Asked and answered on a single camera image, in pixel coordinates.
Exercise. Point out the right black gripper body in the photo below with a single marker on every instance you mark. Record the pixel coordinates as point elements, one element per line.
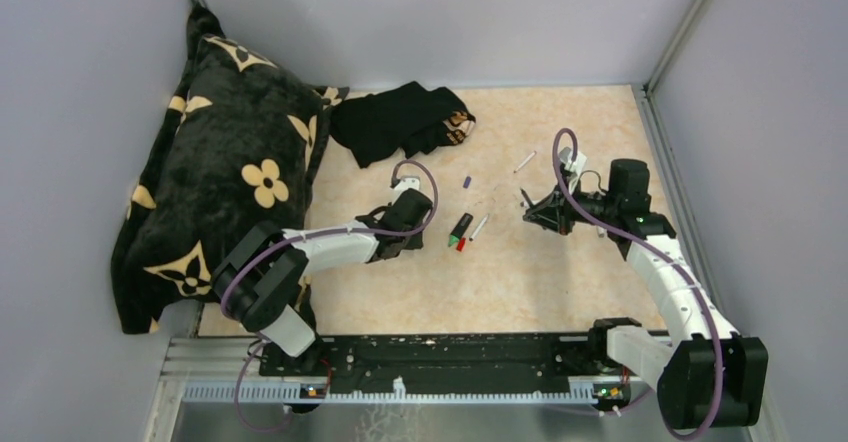
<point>566,213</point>

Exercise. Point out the black thin pen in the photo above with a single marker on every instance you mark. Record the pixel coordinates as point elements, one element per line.
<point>526,201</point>

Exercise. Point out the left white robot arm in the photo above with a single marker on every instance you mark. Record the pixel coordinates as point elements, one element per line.
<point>258,281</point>

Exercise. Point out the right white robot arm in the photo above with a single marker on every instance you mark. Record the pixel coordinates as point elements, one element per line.
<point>708,372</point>

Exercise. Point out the black green highlighter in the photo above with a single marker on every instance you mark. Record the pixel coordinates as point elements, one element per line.
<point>458,231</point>

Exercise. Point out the black folded cloth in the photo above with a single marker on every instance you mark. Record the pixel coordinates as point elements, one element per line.
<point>409,118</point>

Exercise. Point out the black floral plush pillow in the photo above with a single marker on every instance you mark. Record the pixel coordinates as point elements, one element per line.
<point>241,142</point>

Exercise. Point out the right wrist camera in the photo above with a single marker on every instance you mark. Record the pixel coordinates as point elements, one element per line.
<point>572,166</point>

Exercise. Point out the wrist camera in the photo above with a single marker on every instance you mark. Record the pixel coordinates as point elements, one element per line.
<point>406,183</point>
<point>572,166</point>

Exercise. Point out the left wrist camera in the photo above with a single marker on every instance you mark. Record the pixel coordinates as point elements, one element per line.
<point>406,183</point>

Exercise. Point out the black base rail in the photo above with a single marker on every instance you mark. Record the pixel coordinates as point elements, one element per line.
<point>480,367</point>

